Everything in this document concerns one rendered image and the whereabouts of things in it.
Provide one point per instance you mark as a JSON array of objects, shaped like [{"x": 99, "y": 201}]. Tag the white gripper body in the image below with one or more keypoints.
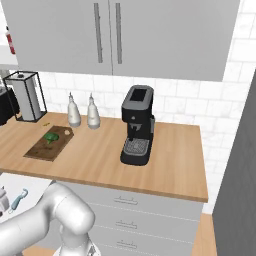
[{"x": 2, "y": 199}]

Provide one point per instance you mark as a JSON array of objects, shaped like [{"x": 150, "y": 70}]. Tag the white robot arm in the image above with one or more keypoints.
[{"x": 63, "y": 213}]

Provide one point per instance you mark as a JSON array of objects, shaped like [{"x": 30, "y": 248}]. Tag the brown wooden cutting board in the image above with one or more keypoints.
[{"x": 50, "y": 146}]

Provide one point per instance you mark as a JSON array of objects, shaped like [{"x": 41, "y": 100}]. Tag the green broccoli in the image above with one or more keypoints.
[{"x": 51, "y": 137}]

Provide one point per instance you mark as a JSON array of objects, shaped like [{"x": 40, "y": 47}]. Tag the teal peeler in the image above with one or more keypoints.
[{"x": 17, "y": 200}]

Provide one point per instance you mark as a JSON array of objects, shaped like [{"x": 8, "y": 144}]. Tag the small yellow-green item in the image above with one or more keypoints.
[{"x": 46, "y": 124}]

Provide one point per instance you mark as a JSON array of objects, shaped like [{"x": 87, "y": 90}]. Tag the black appliance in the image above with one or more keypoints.
[{"x": 6, "y": 106}]

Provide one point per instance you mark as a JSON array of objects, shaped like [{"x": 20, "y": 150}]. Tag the beige garlic bulb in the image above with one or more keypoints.
[{"x": 67, "y": 132}]

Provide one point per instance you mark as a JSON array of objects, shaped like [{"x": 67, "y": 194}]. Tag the white bottle with spout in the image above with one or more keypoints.
[
  {"x": 93, "y": 116},
  {"x": 74, "y": 115}
]

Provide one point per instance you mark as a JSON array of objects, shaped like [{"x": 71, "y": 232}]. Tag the red fire extinguisher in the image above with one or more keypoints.
[{"x": 11, "y": 41}]

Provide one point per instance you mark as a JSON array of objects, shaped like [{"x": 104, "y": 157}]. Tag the grey drawer front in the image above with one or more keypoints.
[
  {"x": 166, "y": 205},
  {"x": 160, "y": 226},
  {"x": 156, "y": 248}
]

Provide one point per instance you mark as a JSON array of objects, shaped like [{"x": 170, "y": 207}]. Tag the black coffee machine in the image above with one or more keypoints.
[{"x": 137, "y": 110}]

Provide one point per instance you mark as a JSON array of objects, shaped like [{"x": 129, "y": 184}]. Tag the grey upper cupboard door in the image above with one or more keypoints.
[
  {"x": 173, "y": 36},
  {"x": 53, "y": 33}
]

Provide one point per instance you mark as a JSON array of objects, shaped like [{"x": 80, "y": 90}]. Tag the dark grey fridge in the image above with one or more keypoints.
[{"x": 238, "y": 173}]

